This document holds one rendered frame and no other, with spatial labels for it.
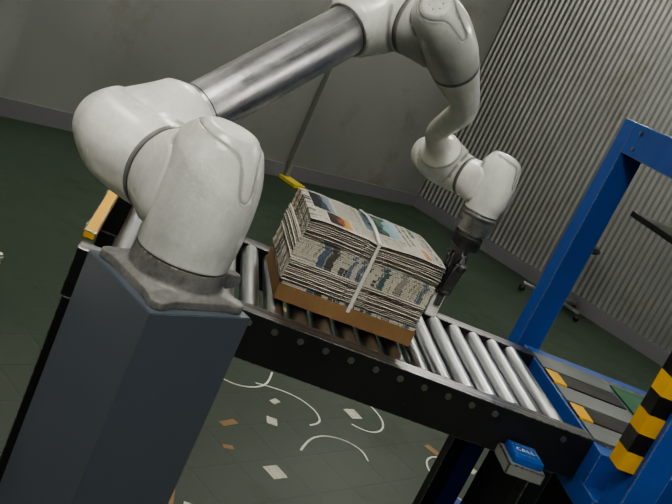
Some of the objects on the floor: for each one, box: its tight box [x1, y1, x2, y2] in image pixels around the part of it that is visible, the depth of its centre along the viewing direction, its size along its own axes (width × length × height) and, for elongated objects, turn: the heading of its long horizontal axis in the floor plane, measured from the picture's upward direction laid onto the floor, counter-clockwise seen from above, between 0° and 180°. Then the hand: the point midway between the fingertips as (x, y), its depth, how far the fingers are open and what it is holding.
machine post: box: [597, 412, 672, 504], centre depth 207 cm, size 9×9×155 cm
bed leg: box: [412, 435, 468, 504], centre depth 280 cm, size 6×6×68 cm
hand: (434, 303), depth 224 cm, fingers closed, pressing on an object
